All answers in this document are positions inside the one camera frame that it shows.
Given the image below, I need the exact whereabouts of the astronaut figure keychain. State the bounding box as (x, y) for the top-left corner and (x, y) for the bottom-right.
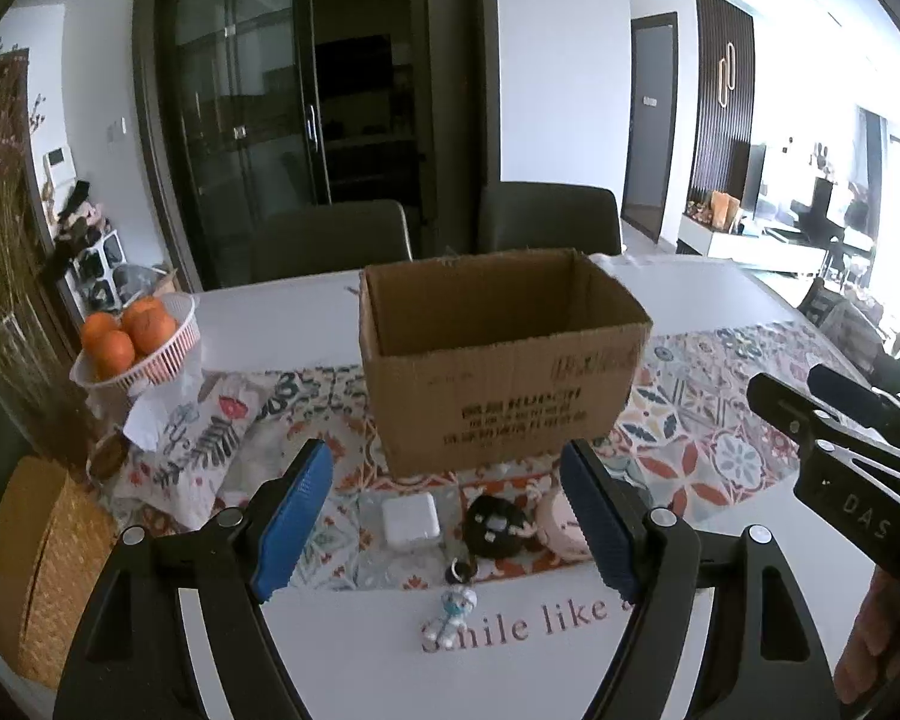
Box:
(422, 559), (479, 653)

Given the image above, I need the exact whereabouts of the brown cardboard box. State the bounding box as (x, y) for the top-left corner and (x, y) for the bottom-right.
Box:
(358, 247), (653, 479)

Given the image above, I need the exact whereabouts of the black glass sliding door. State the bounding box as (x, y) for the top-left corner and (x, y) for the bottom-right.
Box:
(133, 0), (500, 290)

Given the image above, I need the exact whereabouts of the floral patterned table mat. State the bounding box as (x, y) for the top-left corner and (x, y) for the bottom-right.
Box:
(112, 319), (871, 590)

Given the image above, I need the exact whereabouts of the dried flower bouquet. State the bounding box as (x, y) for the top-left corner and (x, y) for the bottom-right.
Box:
(0, 45), (95, 466)

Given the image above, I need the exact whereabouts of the white cubby shelf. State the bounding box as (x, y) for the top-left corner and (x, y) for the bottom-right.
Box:
(64, 229), (128, 316)

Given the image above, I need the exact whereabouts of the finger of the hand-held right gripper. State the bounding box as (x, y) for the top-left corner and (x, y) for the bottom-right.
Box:
(808, 364), (900, 455)
(748, 373), (900, 477)

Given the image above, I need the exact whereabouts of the pile of oranges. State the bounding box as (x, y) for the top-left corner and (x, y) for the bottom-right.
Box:
(81, 296), (177, 382)

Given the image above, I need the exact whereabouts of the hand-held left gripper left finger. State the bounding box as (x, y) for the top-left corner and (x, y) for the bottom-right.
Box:
(52, 437), (336, 720)

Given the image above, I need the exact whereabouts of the grey dining chair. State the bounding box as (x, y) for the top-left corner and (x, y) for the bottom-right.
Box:
(478, 181), (623, 256)
(251, 199), (413, 286)

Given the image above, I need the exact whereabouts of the person's right hand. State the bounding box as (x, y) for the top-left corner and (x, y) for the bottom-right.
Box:
(832, 566), (900, 706)

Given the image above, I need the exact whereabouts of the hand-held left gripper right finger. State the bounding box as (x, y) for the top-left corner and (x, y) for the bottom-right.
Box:
(559, 439), (845, 720)

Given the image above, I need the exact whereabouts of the white crumpled tissue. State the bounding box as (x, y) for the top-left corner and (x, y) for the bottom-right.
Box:
(124, 390), (170, 451)

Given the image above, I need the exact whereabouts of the white low cabinet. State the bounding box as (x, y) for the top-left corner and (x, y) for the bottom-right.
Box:
(679, 210), (826, 278)

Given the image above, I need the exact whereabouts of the white slatted fruit basket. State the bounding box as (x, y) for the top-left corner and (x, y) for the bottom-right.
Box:
(71, 292), (200, 391)

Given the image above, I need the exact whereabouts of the woven straw box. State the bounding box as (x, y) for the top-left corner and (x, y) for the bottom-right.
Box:
(0, 456), (117, 691)

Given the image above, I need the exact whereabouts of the small brown bowl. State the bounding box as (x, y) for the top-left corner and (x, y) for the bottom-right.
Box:
(88, 431), (130, 482)

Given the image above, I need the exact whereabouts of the white charger block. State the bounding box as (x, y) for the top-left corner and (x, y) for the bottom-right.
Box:
(381, 495), (442, 548)

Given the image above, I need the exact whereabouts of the dark slatted wall panel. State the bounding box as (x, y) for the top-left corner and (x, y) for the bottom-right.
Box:
(688, 0), (756, 203)

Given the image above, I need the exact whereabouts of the dark room door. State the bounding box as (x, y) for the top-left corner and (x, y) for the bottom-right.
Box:
(621, 11), (680, 242)

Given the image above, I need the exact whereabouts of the black round electronic device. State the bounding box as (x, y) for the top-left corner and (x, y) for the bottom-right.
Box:
(465, 495), (537, 557)

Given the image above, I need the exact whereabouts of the pink round toy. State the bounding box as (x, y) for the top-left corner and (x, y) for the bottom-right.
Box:
(534, 486), (593, 560)

